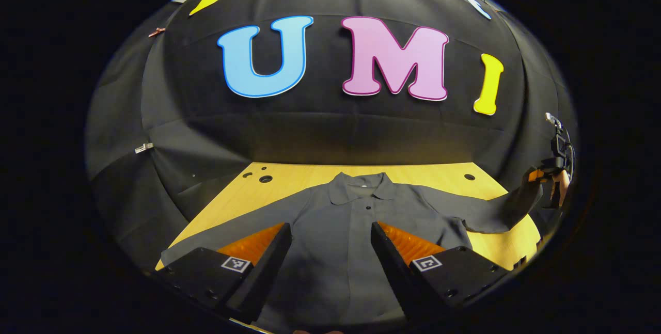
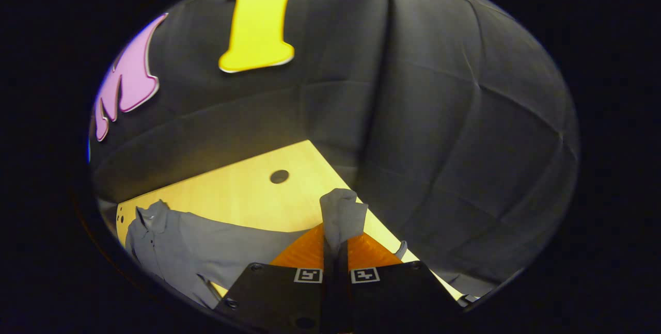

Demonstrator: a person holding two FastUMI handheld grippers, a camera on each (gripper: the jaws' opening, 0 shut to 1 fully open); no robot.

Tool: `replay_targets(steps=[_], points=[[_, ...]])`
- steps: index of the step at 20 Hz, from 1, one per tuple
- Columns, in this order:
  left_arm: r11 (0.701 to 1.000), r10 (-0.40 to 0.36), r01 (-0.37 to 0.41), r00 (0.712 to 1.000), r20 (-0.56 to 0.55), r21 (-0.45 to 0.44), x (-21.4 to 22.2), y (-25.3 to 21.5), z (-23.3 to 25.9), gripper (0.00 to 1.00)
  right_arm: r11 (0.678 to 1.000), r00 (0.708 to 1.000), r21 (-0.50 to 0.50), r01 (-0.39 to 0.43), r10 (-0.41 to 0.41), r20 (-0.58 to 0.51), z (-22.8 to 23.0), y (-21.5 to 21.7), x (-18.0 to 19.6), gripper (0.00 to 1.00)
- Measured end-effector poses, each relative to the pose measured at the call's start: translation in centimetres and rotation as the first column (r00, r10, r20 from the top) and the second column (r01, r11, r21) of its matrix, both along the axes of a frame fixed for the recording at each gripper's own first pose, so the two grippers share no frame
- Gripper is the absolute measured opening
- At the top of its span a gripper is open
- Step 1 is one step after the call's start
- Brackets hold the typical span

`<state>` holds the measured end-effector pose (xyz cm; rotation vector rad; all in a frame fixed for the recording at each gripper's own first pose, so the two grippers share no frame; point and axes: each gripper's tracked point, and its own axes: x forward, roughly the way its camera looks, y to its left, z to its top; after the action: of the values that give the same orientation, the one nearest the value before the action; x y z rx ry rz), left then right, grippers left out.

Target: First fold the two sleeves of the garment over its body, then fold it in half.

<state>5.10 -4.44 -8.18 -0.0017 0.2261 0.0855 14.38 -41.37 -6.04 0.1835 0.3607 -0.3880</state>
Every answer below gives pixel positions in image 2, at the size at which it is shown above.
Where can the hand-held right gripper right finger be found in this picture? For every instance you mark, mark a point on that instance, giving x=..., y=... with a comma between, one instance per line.
x=403, y=292

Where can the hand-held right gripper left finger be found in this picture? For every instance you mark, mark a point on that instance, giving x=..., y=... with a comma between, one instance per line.
x=279, y=292

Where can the grey button-up shirt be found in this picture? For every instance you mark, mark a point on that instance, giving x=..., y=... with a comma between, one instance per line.
x=206, y=246

